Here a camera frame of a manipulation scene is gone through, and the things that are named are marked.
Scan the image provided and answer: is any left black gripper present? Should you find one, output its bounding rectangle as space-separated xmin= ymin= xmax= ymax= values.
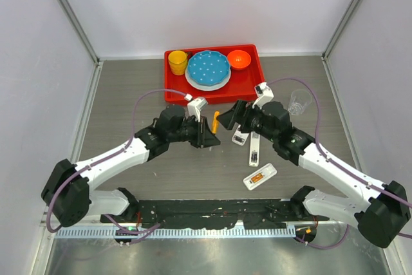
xmin=168 ymin=115 xmax=220 ymax=148

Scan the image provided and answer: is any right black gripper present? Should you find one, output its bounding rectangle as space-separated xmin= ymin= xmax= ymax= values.
xmin=218 ymin=99 xmax=278 ymax=142

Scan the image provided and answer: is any yellow handle screwdriver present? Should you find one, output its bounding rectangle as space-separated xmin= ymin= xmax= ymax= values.
xmin=212 ymin=111 xmax=220 ymax=134

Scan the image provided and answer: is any slim white remote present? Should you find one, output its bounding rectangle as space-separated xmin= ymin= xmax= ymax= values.
xmin=248 ymin=132 xmax=260 ymax=167

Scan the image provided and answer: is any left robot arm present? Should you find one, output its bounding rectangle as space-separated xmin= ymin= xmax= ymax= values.
xmin=41 ymin=105 xmax=220 ymax=227

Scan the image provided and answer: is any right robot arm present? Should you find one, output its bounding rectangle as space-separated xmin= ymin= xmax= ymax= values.
xmin=217 ymin=100 xmax=411 ymax=248

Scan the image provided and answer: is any white remote orange battery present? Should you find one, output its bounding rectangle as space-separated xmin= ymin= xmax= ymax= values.
xmin=243 ymin=164 xmax=277 ymax=191

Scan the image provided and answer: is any white plate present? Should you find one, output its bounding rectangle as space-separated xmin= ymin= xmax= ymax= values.
xmin=185 ymin=71 xmax=231 ymax=91

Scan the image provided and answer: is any red plastic tray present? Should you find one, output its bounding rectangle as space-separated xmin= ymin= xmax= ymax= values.
xmin=164 ymin=44 xmax=265 ymax=104

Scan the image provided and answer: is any blue dotted plate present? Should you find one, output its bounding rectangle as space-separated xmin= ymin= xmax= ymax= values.
xmin=186 ymin=50 xmax=231 ymax=87

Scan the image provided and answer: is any orange bowl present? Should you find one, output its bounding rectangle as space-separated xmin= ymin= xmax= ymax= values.
xmin=227 ymin=50 xmax=252 ymax=71

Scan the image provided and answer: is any clear plastic cup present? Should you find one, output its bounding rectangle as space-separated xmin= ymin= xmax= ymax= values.
xmin=288 ymin=90 xmax=312 ymax=116

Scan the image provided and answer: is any yellow cup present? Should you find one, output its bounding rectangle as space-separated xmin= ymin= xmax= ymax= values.
xmin=167 ymin=50 xmax=189 ymax=76

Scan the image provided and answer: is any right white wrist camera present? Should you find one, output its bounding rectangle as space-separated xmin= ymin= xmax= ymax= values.
xmin=252 ymin=82 xmax=274 ymax=108

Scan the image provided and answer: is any white slotted cable duct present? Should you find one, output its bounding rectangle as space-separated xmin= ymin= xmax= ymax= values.
xmin=55 ymin=224 xmax=296 ymax=240

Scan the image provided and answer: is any right aluminium frame post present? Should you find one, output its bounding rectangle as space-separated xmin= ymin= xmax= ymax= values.
xmin=321 ymin=0 xmax=362 ymax=62

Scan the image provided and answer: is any aluminium frame post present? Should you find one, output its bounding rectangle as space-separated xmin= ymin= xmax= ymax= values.
xmin=57 ymin=0 xmax=100 ymax=65
xmin=321 ymin=0 xmax=362 ymax=62

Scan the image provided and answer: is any left aluminium frame post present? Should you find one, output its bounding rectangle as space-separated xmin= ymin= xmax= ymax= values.
xmin=57 ymin=0 xmax=100 ymax=65

